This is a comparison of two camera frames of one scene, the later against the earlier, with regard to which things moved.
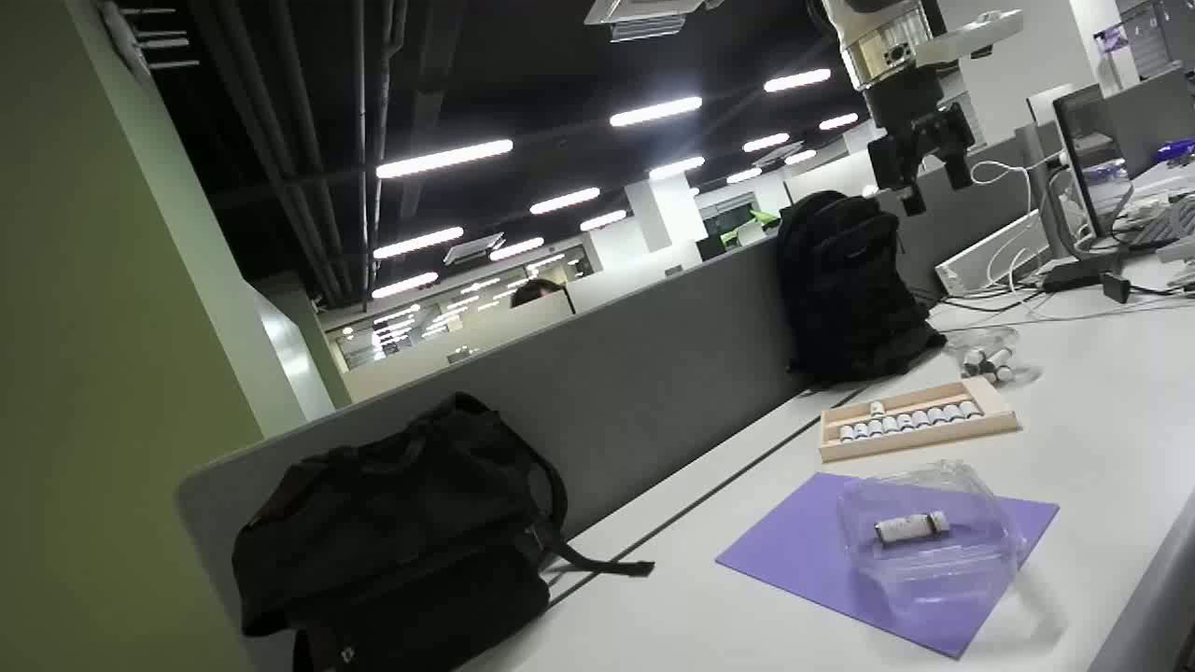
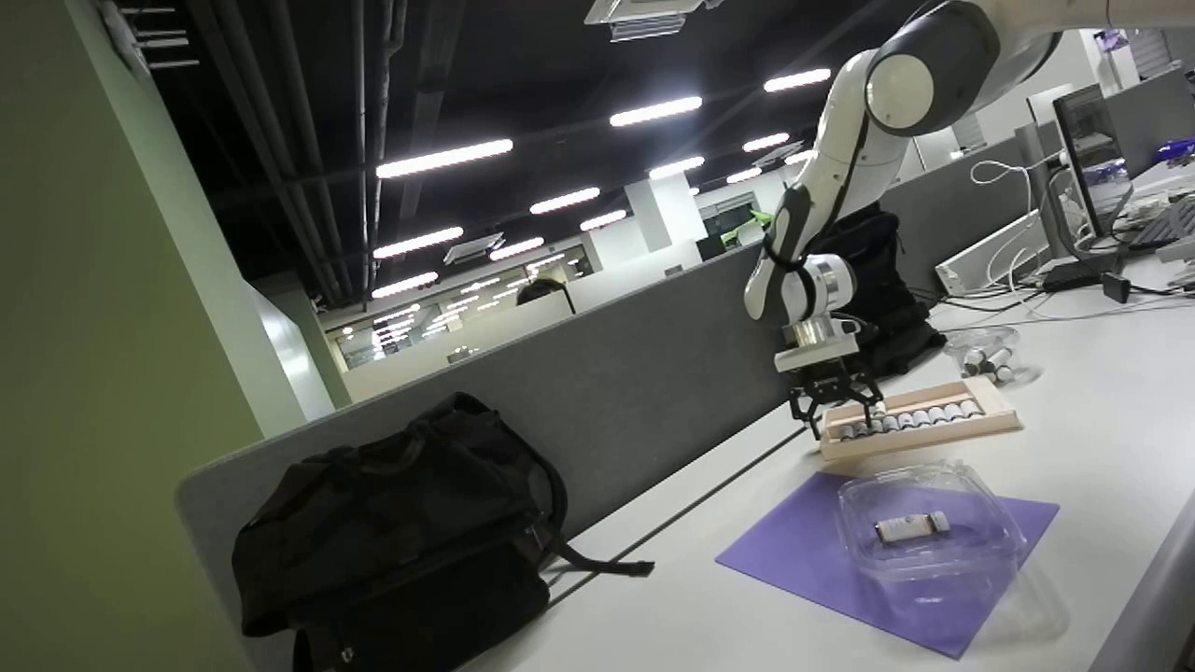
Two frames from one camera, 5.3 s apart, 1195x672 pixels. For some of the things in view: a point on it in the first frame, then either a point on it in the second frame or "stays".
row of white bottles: (908, 419) stays
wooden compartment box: (923, 419) stays
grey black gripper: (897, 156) to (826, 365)
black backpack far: (848, 303) stays
